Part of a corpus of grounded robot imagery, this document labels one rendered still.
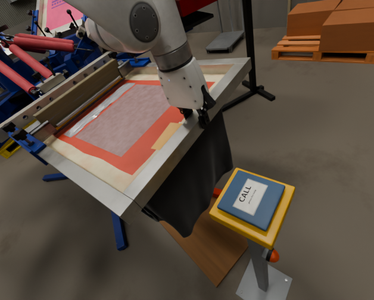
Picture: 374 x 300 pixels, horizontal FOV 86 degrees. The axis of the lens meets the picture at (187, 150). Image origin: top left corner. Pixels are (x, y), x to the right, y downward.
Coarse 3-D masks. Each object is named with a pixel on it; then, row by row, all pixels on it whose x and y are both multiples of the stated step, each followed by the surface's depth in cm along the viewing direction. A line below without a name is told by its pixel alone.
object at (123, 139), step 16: (112, 112) 77; (128, 112) 72; (64, 128) 82; (96, 128) 72; (112, 128) 68; (128, 128) 65; (144, 128) 62; (160, 128) 59; (80, 144) 68; (96, 144) 65; (112, 144) 61; (128, 144) 59; (144, 144) 56; (112, 160) 56; (128, 160) 53; (144, 160) 51
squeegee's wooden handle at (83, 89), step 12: (96, 72) 85; (108, 72) 88; (84, 84) 82; (96, 84) 85; (60, 96) 77; (72, 96) 79; (84, 96) 83; (48, 108) 74; (60, 108) 77; (72, 108) 80; (48, 120) 75; (60, 120) 78
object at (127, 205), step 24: (144, 72) 93; (216, 72) 70; (240, 72) 60; (216, 96) 54; (192, 120) 50; (168, 144) 47; (192, 144) 50; (72, 168) 53; (144, 168) 44; (168, 168) 44; (96, 192) 44; (120, 192) 41; (144, 192) 41; (120, 216) 37
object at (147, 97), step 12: (120, 84) 95; (144, 84) 85; (156, 84) 81; (108, 96) 89; (120, 96) 85; (132, 96) 81; (144, 96) 77; (156, 96) 74; (120, 108) 77; (132, 108) 73; (144, 108) 70; (156, 108) 67; (168, 108) 65; (180, 120) 58
